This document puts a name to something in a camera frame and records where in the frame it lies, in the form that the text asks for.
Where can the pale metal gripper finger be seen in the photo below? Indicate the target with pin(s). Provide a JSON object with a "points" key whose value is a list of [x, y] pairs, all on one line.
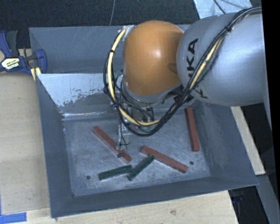
{"points": [[125, 134], [120, 140]]}

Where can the dark green flat block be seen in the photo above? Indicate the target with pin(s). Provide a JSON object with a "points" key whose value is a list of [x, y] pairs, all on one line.
{"points": [[140, 168], [114, 172]]}

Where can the red-brown flat block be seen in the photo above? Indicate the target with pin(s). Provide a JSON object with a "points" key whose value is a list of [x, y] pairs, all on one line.
{"points": [[106, 139], [166, 159], [192, 131]]}

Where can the pale brown flat board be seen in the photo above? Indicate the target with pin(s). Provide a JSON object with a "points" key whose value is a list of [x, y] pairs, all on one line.
{"points": [[18, 144]]}

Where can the grey metal bin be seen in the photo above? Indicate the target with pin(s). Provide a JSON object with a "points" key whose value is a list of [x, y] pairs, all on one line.
{"points": [[90, 162]]}

